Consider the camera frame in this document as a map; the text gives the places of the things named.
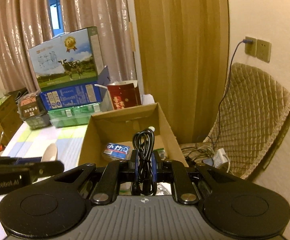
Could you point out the large cardboard box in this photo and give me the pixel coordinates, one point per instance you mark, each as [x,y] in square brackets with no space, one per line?
[7,115]

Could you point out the dark red gift box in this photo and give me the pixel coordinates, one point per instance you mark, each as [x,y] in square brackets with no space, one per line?
[125,97]

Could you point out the green shrink-wrapped pack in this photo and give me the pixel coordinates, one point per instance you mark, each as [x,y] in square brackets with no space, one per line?
[72,116]

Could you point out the green medicine box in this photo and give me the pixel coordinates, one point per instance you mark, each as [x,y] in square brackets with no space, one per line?
[160,153]

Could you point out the checked cloth covered desktop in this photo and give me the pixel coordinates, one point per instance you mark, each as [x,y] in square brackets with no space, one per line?
[30,140]

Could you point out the wall socket with plug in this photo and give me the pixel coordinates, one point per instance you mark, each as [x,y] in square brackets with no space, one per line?
[250,46]

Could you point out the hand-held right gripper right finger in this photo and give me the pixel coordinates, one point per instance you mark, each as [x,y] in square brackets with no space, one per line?
[155,165]

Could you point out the blue floss pick box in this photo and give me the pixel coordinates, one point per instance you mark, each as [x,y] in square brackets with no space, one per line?
[115,151]

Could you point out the blue printed carton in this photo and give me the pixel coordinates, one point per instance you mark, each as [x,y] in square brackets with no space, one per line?
[71,96]

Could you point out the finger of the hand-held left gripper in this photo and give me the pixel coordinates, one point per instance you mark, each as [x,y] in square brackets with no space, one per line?
[47,168]
[5,161]

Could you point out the wooden spoon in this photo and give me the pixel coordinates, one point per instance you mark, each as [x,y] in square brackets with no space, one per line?
[50,152]

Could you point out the window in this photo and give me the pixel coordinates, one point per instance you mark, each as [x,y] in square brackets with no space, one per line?
[53,7]

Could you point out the white power adapter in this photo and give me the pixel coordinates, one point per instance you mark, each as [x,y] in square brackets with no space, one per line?
[219,157]

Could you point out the quilted chair cover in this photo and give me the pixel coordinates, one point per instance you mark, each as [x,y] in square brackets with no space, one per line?
[252,117]

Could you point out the pink-brown curtain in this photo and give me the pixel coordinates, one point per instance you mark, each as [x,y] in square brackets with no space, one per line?
[22,30]

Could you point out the beige wall socket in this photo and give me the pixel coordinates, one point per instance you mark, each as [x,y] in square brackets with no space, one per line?
[263,50]

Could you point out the yellow curtain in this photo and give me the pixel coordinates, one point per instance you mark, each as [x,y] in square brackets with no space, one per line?
[179,55]

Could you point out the milk carton with cow print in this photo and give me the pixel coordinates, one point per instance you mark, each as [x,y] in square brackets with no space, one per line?
[65,60]

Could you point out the brown cardboard box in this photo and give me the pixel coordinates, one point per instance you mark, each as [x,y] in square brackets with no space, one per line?
[125,127]

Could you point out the dark brown snack box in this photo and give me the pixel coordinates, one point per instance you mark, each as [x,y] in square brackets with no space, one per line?
[31,110]

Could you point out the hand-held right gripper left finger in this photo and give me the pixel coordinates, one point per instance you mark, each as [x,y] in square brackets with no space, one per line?
[134,163]

